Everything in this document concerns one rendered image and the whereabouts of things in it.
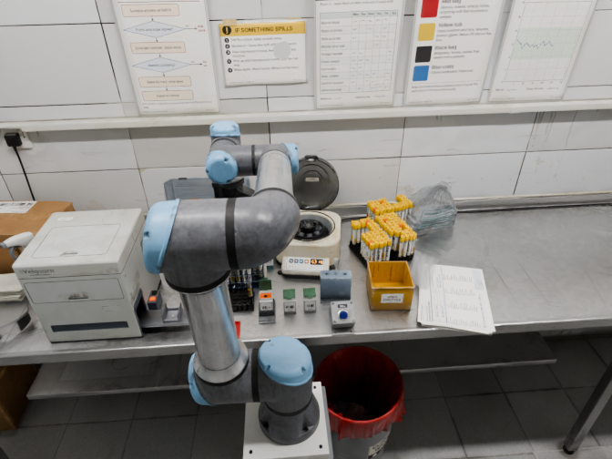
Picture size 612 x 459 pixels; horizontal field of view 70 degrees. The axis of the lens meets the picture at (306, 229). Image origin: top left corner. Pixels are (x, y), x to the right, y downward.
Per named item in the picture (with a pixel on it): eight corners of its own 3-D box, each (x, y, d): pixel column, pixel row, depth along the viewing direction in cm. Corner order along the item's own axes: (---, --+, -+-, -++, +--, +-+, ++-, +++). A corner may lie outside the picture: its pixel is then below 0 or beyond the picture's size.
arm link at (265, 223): (308, 212, 63) (296, 130, 106) (231, 216, 62) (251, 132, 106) (310, 280, 68) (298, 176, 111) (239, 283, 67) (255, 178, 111)
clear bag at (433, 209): (409, 239, 172) (415, 199, 161) (388, 218, 185) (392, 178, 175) (464, 227, 179) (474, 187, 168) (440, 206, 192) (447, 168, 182)
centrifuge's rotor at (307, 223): (285, 251, 158) (284, 235, 154) (290, 228, 171) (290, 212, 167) (328, 252, 157) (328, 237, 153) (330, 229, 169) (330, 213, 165)
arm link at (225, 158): (250, 155, 98) (252, 136, 107) (200, 157, 98) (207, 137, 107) (253, 185, 103) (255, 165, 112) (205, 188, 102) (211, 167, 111)
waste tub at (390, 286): (370, 311, 140) (372, 288, 134) (364, 283, 151) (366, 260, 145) (411, 311, 140) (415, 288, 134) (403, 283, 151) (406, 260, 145)
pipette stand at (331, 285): (320, 304, 143) (320, 280, 137) (320, 290, 149) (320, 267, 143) (351, 304, 142) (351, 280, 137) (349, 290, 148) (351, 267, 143)
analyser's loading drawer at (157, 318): (130, 331, 132) (126, 319, 129) (136, 315, 137) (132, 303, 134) (198, 327, 133) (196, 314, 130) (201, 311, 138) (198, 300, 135)
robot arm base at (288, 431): (316, 449, 100) (316, 423, 94) (252, 441, 102) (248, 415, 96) (322, 392, 112) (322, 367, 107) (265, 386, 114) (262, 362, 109)
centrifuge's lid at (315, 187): (281, 156, 161) (284, 149, 168) (283, 217, 172) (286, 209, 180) (340, 157, 159) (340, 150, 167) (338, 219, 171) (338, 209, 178)
